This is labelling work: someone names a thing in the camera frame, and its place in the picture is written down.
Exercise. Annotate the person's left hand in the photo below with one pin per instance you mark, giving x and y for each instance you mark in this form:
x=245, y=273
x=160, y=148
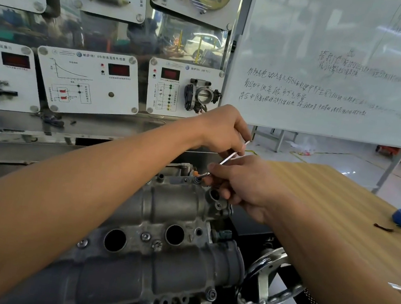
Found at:
x=223, y=131

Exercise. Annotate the person's right hand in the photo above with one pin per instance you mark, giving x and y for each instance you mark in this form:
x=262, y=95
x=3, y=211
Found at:
x=252, y=185

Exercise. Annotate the silver hex key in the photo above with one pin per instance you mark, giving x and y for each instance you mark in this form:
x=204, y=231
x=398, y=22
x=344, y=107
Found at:
x=228, y=157

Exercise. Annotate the grey metal engine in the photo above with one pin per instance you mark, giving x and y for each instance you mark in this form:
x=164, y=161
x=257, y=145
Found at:
x=164, y=278

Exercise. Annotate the person's right forearm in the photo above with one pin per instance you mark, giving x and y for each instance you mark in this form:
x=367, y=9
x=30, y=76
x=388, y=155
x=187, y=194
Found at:
x=345, y=296

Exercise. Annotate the person's left forearm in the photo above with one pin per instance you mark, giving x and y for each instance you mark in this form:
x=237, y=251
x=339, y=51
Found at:
x=40, y=215

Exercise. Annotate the black throttle body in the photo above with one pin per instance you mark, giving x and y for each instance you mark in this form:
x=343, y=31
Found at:
x=201, y=95

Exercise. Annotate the crumpled white plastic bag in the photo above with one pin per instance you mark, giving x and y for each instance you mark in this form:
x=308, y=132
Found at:
x=305, y=144

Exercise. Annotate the white panel throttle body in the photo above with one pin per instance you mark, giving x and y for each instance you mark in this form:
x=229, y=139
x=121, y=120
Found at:
x=156, y=93

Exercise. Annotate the chrome handwheel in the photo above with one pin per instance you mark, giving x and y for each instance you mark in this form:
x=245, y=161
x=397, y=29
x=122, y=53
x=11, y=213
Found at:
x=263, y=283

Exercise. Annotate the white panel curve graph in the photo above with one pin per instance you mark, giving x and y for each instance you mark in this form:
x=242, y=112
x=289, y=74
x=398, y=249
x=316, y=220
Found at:
x=120, y=83

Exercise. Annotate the large whiteboard on stand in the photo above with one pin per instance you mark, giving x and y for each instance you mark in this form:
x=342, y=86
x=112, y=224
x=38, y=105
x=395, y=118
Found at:
x=321, y=24

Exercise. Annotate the white panel black lever sensor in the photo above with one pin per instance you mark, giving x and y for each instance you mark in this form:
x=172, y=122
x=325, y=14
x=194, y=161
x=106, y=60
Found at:
x=24, y=86

